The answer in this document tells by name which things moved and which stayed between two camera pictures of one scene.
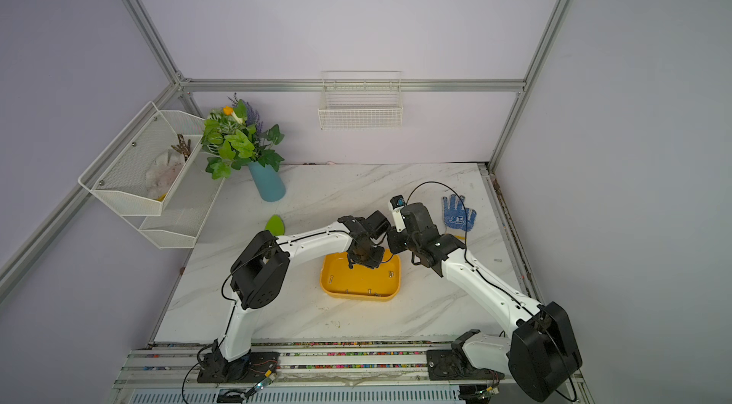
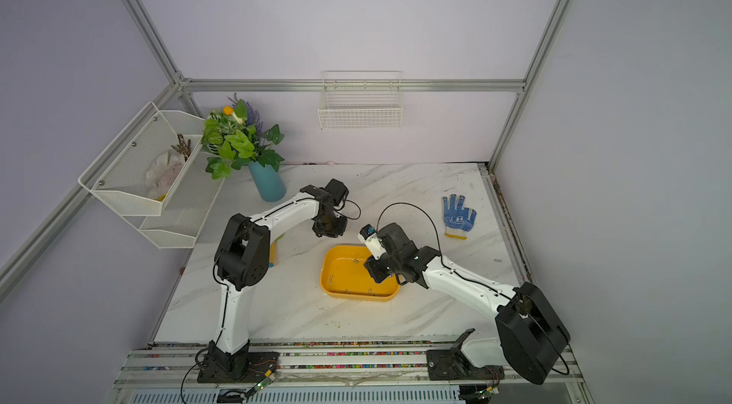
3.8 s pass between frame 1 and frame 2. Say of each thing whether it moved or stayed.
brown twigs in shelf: stayed
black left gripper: moved
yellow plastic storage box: stayed
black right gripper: moved
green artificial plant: stayed
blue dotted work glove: stayed
